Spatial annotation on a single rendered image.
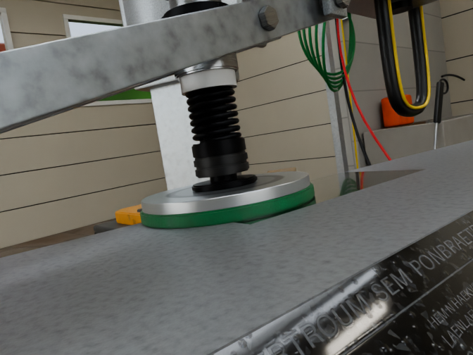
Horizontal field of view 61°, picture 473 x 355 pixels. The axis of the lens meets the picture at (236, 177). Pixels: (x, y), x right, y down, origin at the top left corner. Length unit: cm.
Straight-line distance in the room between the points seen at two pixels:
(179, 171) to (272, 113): 570
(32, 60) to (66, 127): 652
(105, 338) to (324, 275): 12
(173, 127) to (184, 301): 107
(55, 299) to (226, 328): 14
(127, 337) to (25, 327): 7
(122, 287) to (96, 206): 669
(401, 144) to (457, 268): 308
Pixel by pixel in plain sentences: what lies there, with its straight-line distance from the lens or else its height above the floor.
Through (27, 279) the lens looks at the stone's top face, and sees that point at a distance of 36.
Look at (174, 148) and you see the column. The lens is 128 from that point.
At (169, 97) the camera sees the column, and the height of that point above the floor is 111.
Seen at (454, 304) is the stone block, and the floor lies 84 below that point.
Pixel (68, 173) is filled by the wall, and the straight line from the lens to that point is 680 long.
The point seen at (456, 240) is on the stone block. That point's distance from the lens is 32.
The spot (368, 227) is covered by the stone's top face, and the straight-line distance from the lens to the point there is 33.
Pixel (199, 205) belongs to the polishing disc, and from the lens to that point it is 42.
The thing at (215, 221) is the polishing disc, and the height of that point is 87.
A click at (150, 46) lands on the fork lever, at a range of 40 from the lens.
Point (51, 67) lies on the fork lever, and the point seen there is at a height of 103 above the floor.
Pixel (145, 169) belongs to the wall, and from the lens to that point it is 741.
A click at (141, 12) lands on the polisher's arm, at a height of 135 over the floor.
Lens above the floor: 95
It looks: 5 degrees down
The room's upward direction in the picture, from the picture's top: 9 degrees counter-clockwise
